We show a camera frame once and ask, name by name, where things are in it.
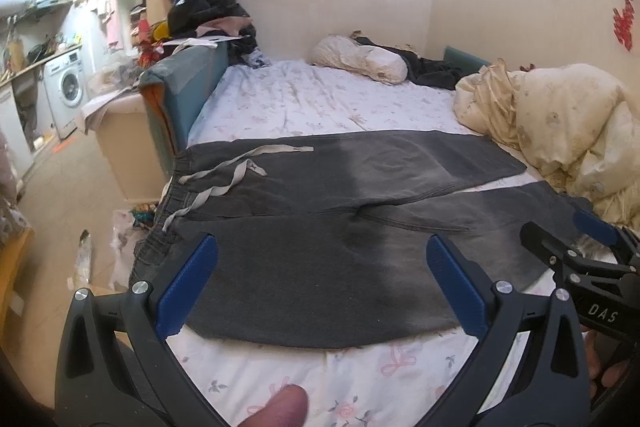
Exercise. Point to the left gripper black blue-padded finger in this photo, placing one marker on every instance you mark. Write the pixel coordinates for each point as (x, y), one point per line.
(550, 387)
(115, 367)

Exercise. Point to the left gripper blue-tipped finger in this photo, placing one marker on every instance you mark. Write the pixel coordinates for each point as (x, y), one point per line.
(546, 247)

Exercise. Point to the dark grey pants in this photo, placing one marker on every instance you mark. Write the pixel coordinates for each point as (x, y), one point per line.
(322, 238)

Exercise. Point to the black clothing by pillow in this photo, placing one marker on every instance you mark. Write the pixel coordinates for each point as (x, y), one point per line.
(423, 71)

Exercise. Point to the person's right hand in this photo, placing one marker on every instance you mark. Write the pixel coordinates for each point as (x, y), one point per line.
(604, 358)

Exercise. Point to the person's thumb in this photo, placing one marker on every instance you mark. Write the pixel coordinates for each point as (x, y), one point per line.
(288, 408)

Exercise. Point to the packet on floor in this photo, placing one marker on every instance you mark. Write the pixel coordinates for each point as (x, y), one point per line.
(83, 263)

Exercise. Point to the cream crumpled duvet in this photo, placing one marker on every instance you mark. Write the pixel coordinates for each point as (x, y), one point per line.
(576, 125)

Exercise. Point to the plastic bag on floor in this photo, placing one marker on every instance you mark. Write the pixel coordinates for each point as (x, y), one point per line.
(130, 226)

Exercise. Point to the beige cabinet beside bed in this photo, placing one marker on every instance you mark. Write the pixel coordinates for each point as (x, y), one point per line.
(120, 123)

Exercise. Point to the cream pillow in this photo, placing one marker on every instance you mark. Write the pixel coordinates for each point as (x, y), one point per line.
(373, 62)

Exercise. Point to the white washing machine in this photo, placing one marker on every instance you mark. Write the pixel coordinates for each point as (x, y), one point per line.
(66, 89)

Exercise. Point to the teal orange bed headboard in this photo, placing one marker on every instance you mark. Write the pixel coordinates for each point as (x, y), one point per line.
(174, 90)

